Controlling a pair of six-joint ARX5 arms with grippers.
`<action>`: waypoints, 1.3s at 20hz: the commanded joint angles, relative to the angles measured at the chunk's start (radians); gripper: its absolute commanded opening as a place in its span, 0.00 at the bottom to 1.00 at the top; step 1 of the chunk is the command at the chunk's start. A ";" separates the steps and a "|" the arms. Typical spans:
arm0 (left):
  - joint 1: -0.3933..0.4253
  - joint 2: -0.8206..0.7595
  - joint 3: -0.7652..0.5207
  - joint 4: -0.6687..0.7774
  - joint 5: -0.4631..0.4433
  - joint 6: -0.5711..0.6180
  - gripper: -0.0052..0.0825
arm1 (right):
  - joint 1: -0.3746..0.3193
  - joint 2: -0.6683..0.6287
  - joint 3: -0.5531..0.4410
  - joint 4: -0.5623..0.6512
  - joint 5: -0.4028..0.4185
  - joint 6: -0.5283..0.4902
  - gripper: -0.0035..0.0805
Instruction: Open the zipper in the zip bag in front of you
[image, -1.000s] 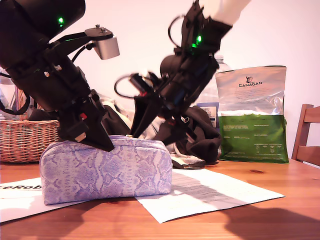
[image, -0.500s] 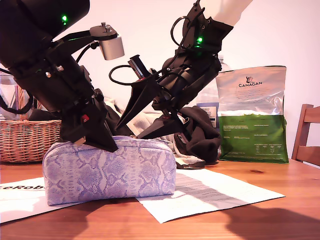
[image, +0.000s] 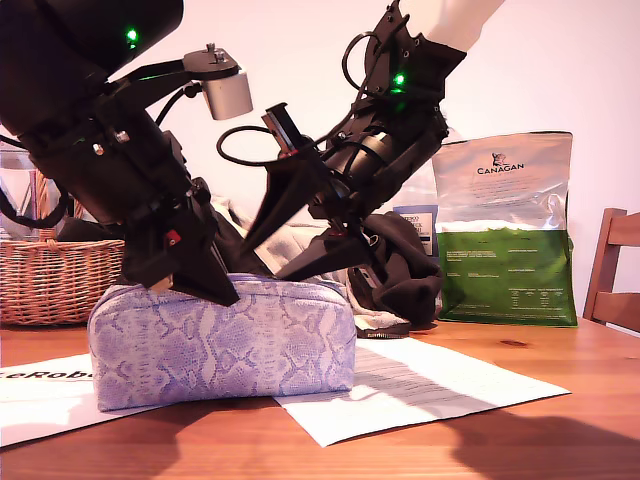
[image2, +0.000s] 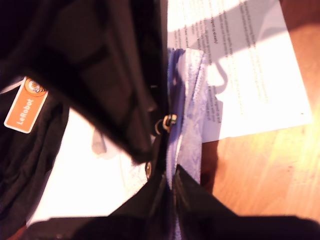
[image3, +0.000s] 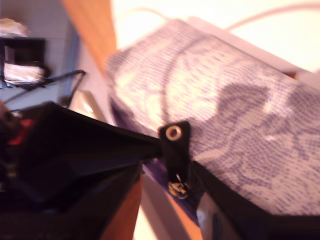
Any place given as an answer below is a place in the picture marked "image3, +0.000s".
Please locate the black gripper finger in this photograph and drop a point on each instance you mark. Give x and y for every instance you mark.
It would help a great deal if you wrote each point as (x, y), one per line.
(112, 200)
(87, 140)
(237, 220)

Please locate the black zipper pull tab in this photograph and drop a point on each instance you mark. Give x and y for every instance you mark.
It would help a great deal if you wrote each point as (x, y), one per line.
(175, 155)

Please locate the lilac snakeskin zip pouch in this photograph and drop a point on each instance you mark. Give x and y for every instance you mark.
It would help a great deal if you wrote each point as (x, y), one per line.
(225, 100)

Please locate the white LeRobot logo sheet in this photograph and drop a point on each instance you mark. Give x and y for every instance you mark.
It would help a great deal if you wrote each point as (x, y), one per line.
(200, 10)

